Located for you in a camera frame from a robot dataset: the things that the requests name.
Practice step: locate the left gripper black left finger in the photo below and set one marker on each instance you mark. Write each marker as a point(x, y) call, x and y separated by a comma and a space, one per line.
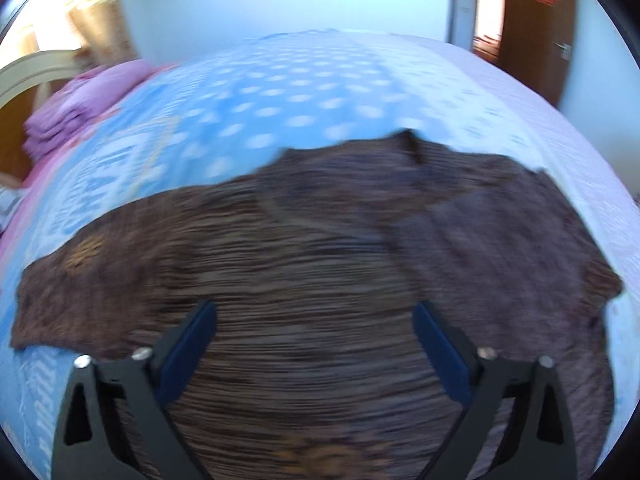
point(114, 418)

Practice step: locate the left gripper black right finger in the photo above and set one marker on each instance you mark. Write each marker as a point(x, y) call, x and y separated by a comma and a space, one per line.
point(538, 438)

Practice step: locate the silver door handle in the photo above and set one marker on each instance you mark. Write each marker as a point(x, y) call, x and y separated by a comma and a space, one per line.
point(566, 50)

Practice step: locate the beige patterned curtain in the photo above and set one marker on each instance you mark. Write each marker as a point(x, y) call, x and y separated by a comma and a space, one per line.
point(103, 27)

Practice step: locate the cream wooden headboard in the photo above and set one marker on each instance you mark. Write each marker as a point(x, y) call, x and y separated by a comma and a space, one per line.
point(25, 85)

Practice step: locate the brown wooden door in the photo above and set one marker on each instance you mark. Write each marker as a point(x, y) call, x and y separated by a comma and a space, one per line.
point(527, 51)

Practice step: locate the blue pink patterned bed sheet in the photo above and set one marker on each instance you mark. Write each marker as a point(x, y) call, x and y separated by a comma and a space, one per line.
point(220, 118)

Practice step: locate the brown knitted sweater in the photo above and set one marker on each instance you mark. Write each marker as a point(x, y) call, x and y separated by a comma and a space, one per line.
point(315, 263)

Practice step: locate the folded purple blanket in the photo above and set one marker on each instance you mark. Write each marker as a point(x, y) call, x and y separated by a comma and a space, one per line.
point(82, 100)

